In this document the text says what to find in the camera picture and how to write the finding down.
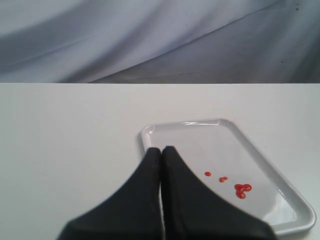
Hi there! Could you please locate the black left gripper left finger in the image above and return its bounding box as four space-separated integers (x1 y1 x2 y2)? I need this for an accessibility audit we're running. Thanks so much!
58 147 163 240

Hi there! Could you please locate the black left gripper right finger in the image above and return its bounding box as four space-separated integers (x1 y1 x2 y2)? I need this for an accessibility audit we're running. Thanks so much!
161 146 276 240

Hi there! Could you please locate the red sauce puddle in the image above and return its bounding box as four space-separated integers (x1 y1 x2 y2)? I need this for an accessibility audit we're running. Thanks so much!
204 171 252 199

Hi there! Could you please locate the white rectangular plastic tray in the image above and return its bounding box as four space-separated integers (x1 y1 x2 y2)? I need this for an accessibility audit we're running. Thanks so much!
140 118 317 236

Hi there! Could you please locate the grey backdrop cloth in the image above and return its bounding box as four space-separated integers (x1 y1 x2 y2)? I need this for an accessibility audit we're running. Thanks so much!
0 0 320 84

